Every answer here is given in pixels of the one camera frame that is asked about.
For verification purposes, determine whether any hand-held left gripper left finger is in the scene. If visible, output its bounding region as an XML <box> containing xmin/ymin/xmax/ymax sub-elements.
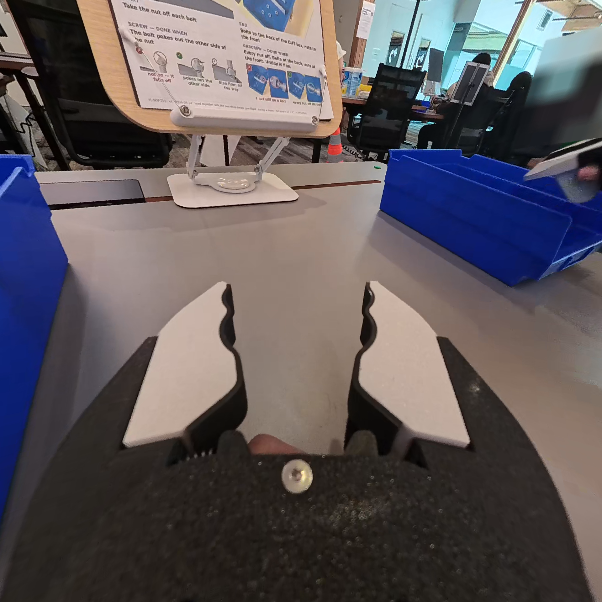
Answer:
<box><xmin>123</xmin><ymin>283</ymin><xmax>248</xmax><ymax>457</ymax></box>

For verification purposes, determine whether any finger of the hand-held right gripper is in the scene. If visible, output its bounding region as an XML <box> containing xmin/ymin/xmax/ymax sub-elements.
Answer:
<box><xmin>557</xmin><ymin>175</ymin><xmax>602</xmax><ymax>204</ymax></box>
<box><xmin>524</xmin><ymin>139</ymin><xmax>602</xmax><ymax>181</ymax></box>

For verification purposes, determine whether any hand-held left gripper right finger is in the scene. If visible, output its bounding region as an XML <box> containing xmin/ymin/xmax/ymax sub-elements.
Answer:
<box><xmin>346</xmin><ymin>281</ymin><xmax>471</xmax><ymax>460</ymax></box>

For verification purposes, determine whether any blue divided storage bin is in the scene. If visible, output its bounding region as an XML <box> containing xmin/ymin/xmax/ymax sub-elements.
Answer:
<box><xmin>0</xmin><ymin>156</ymin><xmax>69</xmax><ymax>518</ymax></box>

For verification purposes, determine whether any person's left hand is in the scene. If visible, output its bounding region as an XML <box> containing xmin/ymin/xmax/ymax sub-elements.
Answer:
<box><xmin>248</xmin><ymin>433</ymin><xmax>306</xmax><ymax>457</ymax></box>

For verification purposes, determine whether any black office chair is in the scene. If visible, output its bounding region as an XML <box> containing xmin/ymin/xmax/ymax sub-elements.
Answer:
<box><xmin>349</xmin><ymin>64</ymin><xmax>428</xmax><ymax>161</ymax></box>
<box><xmin>5</xmin><ymin>0</ymin><xmax>176</xmax><ymax>171</ymax></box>
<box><xmin>441</xmin><ymin>71</ymin><xmax>533</xmax><ymax>162</ymax></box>

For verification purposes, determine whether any white document stand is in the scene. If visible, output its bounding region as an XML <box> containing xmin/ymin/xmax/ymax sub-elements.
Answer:
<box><xmin>168</xmin><ymin>135</ymin><xmax>300</xmax><ymax>209</ymax></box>

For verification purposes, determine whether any dark flat tablet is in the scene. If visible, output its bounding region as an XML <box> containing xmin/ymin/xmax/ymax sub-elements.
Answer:
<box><xmin>40</xmin><ymin>179</ymin><xmax>147</xmax><ymax>209</ymax></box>

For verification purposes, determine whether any instruction sheet on stand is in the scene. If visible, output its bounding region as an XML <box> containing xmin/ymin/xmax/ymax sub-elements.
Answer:
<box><xmin>77</xmin><ymin>0</ymin><xmax>344</xmax><ymax>140</ymax></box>

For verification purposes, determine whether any white instruction board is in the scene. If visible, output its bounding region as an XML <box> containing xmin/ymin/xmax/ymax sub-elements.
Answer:
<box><xmin>108</xmin><ymin>0</ymin><xmax>335</xmax><ymax>132</ymax></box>

